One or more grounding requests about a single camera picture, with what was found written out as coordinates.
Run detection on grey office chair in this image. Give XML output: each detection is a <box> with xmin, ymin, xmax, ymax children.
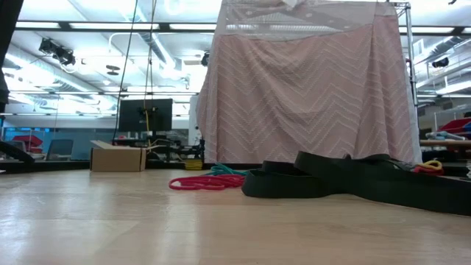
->
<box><xmin>46</xmin><ymin>138</ymin><xmax>74</xmax><ymax>161</ymax></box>

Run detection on grey module with coloured wires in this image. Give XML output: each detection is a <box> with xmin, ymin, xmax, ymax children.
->
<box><xmin>386</xmin><ymin>158</ymin><xmax>445</xmax><ymax>176</ymax></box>

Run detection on black computer monitor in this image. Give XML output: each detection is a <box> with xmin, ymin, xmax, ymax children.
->
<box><xmin>118</xmin><ymin>98</ymin><xmax>174</xmax><ymax>133</ymax></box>

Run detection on black aluminium table frame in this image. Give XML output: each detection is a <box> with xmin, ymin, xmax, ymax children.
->
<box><xmin>0</xmin><ymin>160</ymin><xmax>471</xmax><ymax>178</ymax></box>

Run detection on teal rubber bands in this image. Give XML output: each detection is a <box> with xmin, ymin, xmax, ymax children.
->
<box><xmin>205</xmin><ymin>163</ymin><xmax>249</xmax><ymax>177</ymax></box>

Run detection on red rubber bands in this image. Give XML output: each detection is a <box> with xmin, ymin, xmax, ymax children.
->
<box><xmin>168</xmin><ymin>174</ymin><xmax>247</xmax><ymax>191</ymax></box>

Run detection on black arm base cable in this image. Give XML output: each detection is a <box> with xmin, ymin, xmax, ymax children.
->
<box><xmin>0</xmin><ymin>141</ymin><xmax>36</xmax><ymax>165</ymax></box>

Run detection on black hanging cable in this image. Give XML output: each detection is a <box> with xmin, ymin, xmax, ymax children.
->
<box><xmin>111</xmin><ymin>0</ymin><xmax>140</xmax><ymax>145</ymax></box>

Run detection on small open cardboard box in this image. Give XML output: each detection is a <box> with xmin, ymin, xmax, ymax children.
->
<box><xmin>90</xmin><ymin>139</ymin><xmax>147</xmax><ymax>173</ymax></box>

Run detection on black spotlight fixture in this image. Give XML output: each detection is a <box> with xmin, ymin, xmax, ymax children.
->
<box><xmin>38</xmin><ymin>38</ymin><xmax>77</xmax><ymax>66</ymax></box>

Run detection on black rubber bands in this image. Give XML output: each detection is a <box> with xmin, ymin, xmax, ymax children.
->
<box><xmin>241</xmin><ymin>149</ymin><xmax>471</xmax><ymax>217</ymax></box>

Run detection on red shelf bins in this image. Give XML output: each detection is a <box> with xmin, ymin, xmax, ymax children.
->
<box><xmin>437</xmin><ymin>117</ymin><xmax>471</xmax><ymax>135</ymax></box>

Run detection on thin hanging rope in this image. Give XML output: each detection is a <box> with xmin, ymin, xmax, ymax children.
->
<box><xmin>142</xmin><ymin>0</ymin><xmax>158</xmax><ymax>148</ymax></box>

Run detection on red storage bin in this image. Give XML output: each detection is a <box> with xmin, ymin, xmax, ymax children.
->
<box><xmin>13</xmin><ymin>135</ymin><xmax>44</xmax><ymax>154</ymax></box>

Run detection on pink chevron cloth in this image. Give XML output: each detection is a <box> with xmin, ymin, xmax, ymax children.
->
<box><xmin>196</xmin><ymin>0</ymin><xmax>423</xmax><ymax>166</ymax></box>

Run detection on black desk with equipment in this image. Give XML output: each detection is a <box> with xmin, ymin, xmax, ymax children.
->
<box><xmin>113</xmin><ymin>135</ymin><xmax>205</xmax><ymax>163</ymax></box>

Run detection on wooden workbench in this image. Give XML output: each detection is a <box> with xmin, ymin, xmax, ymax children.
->
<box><xmin>419</xmin><ymin>138</ymin><xmax>471</xmax><ymax>149</ymax></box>

